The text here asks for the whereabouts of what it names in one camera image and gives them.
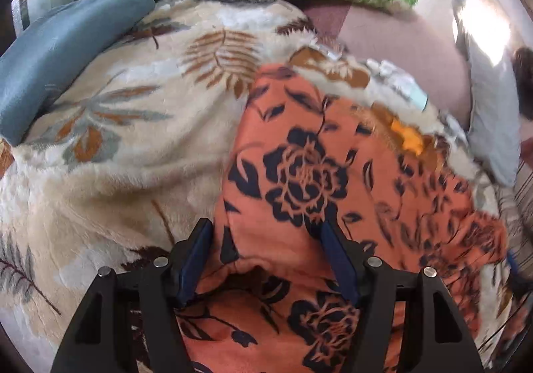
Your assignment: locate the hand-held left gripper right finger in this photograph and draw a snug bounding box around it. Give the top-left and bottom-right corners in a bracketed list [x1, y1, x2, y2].
[320, 220, 486, 373]

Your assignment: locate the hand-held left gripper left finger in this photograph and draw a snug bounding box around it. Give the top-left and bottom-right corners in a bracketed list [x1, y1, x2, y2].
[50, 218, 214, 373]

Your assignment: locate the orange black floral garment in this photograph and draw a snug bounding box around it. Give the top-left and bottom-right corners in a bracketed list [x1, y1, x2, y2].
[175, 63, 511, 373]

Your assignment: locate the striped cloth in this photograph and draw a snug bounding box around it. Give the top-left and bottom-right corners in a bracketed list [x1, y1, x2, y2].
[495, 184, 533, 274]

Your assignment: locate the cream leaf print blanket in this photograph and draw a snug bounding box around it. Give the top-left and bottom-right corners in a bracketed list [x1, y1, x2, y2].
[0, 0, 521, 373]

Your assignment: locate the light grey pillow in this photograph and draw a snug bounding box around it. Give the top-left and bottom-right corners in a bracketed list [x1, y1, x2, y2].
[452, 0, 523, 188]

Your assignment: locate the white teal small cloth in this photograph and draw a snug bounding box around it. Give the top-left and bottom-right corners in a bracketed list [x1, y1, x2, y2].
[366, 59, 429, 112]

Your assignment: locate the dark object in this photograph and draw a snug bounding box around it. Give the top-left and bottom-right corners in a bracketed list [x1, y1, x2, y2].
[511, 47, 533, 121]

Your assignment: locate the white blanket label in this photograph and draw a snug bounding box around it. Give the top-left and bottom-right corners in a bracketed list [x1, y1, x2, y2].
[314, 41, 347, 61]

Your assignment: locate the pink bed sheet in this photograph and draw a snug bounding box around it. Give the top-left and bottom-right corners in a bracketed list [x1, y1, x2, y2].
[302, 0, 473, 128]

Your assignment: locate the blue-grey pillow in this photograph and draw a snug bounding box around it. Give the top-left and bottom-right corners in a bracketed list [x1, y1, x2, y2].
[0, 0, 157, 147]

